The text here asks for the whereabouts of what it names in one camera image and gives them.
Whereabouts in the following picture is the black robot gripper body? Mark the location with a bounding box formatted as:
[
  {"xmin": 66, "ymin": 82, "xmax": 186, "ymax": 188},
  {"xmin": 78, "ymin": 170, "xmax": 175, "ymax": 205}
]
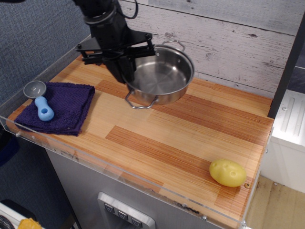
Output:
[{"xmin": 76, "ymin": 9, "xmax": 155, "ymax": 64}]

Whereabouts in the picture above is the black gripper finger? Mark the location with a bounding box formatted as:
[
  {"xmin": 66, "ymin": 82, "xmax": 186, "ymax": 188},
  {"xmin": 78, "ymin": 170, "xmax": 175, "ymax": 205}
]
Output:
[
  {"xmin": 119, "ymin": 56, "xmax": 136, "ymax": 83},
  {"xmin": 103, "ymin": 60, "xmax": 125, "ymax": 83}
]

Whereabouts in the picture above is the stainless steel two-handled pan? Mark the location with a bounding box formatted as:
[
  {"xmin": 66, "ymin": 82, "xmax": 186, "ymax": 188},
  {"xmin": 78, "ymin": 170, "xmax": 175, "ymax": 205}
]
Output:
[{"xmin": 125, "ymin": 40, "xmax": 195, "ymax": 109}]

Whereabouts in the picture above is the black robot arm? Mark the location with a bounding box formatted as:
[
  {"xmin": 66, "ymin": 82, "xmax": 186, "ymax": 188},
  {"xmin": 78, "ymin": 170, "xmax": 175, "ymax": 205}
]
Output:
[{"xmin": 75, "ymin": 0, "xmax": 155, "ymax": 83}]

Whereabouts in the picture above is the purple terry cloth rag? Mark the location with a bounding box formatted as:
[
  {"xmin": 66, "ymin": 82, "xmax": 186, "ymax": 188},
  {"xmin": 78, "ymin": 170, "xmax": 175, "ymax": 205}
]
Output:
[{"xmin": 14, "ymin": 82, "xmax": 95, "ymax": 136}]

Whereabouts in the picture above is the blue and grey toy scoop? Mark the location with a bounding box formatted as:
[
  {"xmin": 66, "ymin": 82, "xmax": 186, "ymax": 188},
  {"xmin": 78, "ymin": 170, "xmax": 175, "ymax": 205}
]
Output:
[{"xmin": 23, "ymin": 81, "xmax": 54, "ymax": 122}]

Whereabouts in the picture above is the yellow toy potato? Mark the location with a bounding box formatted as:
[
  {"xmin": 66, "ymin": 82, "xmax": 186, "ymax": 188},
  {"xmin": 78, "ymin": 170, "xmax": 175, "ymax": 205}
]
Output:
[{"xmin": 209, "ymin": 159, "xmax": 247, "ymax": 187}]

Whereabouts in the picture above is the silver toy fridge dispenser panel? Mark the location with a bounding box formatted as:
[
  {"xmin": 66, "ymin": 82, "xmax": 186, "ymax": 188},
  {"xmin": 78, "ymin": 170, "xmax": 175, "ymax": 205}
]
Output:
[{"xmin": 97, "ymin": 192, "xmax": 156, "ymax": 229}]

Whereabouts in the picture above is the yellow sponge object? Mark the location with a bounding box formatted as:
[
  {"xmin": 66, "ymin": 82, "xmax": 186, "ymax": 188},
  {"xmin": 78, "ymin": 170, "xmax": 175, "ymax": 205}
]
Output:
[{"xmin": 18, "ymin": 218, "xmax": 42, "ymax": 229}]

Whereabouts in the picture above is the white toy sink unit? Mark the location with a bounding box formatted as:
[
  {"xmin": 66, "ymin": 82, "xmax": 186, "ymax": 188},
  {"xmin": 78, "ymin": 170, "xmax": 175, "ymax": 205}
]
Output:
[{"xmin": 261, "ymin": 90, "xmax": 305, "ymax": 193}]

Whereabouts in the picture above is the clear acrylic guard rail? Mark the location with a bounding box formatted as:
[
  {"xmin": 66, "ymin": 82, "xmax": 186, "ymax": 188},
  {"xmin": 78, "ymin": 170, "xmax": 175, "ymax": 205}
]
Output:
[{"xmin": 0, "ymin": 34, "xmax": 275, "ymax": 229}]

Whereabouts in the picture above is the dark grey vertical post right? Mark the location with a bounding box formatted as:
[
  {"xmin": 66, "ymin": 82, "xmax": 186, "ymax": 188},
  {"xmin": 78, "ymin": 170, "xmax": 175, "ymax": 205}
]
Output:
[{"xmin": 267, "ymin": 14, "xmax": 305, "ymax": 119}]

